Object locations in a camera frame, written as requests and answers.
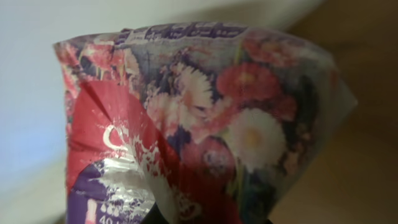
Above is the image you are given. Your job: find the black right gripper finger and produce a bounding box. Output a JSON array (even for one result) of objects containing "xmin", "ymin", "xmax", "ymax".
[{"xmin": 141, "ymin": 203, "xmax": 169, "ymax": 224}]

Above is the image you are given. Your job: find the purple red tissue pack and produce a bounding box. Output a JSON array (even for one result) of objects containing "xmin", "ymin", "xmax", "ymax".
[{"xmin": 54, "ymin": 22, "xmax": 356, "ymax": 224}]

